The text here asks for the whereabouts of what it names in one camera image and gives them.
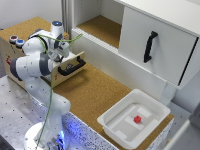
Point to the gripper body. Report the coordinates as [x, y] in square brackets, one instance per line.
[60, 50]

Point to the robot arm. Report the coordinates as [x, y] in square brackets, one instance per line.
[35, 70]

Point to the pink block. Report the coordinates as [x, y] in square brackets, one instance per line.
[137, 119]

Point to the wooden drawer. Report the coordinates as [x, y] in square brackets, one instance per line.
[68, 79]

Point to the white cabinet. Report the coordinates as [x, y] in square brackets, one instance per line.
[100, 56]

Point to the blue button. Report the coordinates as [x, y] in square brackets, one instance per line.
[20, 42]

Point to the wooden drawer box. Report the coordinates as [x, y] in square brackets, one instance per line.
[23, 28]

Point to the red button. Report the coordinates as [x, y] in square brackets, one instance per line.
[13, 38]

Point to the white plastic box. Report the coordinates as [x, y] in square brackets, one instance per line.
[123, 128]

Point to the white sliding door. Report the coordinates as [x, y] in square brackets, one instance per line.
[166, 46]

